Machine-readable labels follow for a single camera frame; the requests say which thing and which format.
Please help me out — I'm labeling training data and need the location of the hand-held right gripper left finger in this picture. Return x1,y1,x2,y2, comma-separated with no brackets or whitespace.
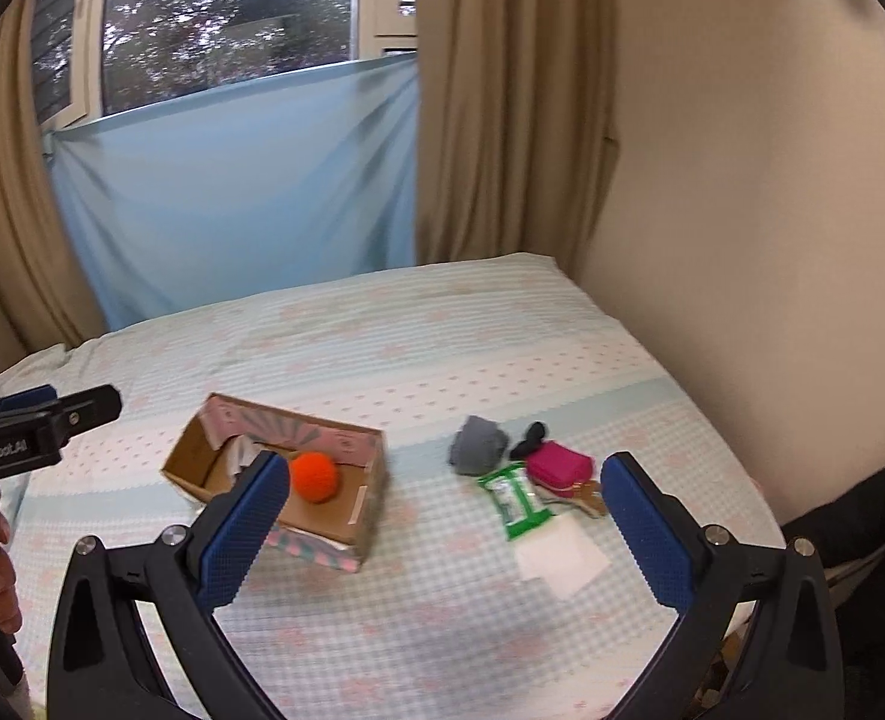
44,450,293,720

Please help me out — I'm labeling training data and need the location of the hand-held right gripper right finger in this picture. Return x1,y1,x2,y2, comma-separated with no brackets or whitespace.
599,451,844,720

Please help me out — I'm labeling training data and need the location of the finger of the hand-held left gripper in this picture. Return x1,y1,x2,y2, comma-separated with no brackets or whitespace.
35,384,123,442
0,385,59,422

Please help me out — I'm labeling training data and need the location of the patterned cardboard box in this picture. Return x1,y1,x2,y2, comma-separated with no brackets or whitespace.
159,391,391,575

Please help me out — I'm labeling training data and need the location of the small black soft item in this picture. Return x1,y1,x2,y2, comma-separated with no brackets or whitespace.
509,421,550,460

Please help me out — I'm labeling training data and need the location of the person's left hand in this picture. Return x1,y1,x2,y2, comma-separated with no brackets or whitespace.
0,508,25,635

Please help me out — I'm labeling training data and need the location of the white crumpled cloth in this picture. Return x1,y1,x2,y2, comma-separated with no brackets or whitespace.
223,436,267,481

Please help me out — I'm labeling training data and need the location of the white paper sheet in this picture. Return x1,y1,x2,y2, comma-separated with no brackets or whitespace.
515,521,611,601

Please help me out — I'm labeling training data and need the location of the orange knitted ball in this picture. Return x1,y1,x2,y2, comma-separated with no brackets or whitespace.
290,452,340,502

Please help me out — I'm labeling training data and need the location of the pink zip pouch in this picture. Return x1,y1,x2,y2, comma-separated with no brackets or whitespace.
524,441,597,497

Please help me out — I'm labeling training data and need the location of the green tissue packet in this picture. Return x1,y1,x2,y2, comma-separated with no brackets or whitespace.
476,463,556,542

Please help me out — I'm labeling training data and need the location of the grey folded sock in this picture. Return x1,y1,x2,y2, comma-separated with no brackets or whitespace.
448,415,511,476

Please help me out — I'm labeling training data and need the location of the long beige curtain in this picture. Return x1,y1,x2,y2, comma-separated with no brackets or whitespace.
412,0,622,278
0,0,109,353

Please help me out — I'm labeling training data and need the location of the dark cloth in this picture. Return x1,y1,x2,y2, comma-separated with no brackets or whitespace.
779,446,885,590

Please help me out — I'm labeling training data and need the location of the bed with checked sheet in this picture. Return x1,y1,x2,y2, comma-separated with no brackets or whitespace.
0,251,788,720

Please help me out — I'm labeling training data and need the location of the light blue window cloth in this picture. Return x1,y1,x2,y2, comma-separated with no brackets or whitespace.
43,52,422,331

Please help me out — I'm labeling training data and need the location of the white framed window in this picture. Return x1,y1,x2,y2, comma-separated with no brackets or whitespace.
33,0,421,128

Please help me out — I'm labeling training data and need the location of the small brown keychain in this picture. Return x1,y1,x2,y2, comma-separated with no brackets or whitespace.
566,481,610,518

